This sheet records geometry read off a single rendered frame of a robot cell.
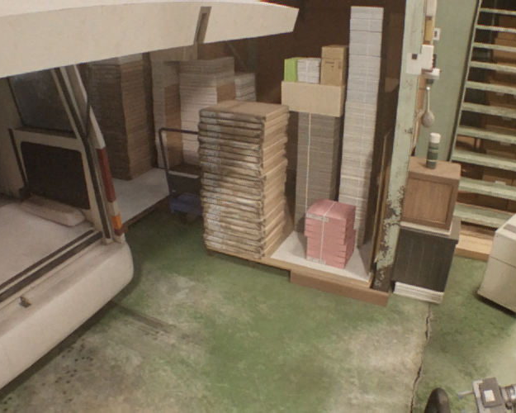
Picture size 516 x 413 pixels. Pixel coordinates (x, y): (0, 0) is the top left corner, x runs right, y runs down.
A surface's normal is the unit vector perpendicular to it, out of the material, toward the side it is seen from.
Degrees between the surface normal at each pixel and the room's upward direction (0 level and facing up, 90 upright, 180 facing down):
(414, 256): 90
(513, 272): 90
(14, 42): 106
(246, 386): 0
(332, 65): 90
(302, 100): 91
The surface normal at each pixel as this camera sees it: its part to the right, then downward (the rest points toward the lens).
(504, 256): -0.77, 0.27
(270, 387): 0.00, -0.90
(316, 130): -0.44, 0.39
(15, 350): 0.88, 0.16
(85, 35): 0.83, 0.46
